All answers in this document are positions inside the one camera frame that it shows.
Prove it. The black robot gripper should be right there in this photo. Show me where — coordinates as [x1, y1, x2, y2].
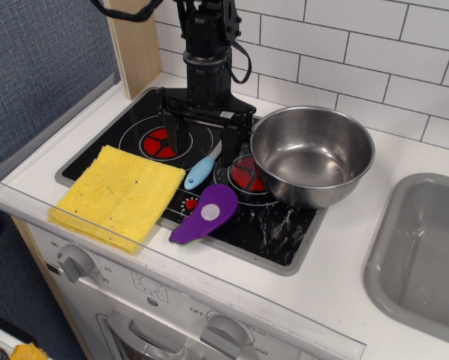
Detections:
[158, 55, 255, 167]

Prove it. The blue handled spoon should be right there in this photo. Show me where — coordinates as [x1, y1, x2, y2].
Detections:
[184, 141, 222, 191]

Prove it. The stainless steel pot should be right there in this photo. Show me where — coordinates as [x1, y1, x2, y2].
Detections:
[249, 106, 375, 209]

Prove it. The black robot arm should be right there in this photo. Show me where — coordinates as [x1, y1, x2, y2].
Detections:
[158, 1, 256, 167]

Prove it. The black toy stove top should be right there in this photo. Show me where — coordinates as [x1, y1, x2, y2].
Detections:
[56, 90, 325, 276]

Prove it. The purple toy eggplant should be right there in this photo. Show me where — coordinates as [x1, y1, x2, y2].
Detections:
[169, 184, 238, 245]

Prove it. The yellow folded cloth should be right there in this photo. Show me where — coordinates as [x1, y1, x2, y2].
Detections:
[48, 145, 185, 254]

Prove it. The grey left oven knob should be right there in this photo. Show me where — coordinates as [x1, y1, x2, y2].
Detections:
[57, 244, 98, 283]

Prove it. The grey oven knob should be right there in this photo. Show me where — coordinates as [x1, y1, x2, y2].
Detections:
[57, 244, 98, 283]
[200, 315, 255, 353]

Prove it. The grey right oven knob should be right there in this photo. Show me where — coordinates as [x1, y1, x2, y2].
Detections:
[200, 315, 255, 353]

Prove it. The grey toy sink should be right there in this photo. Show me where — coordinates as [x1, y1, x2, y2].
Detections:
[364, 173, 449, 343]

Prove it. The yellow black object on floor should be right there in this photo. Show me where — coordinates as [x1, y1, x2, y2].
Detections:
[0, 343, 50, 360]

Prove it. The wooden side post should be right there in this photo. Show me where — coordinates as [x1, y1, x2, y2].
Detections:
[107, 16, 161, 100]

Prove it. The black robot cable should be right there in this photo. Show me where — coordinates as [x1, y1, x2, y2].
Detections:
[90, 0, 252, 84]

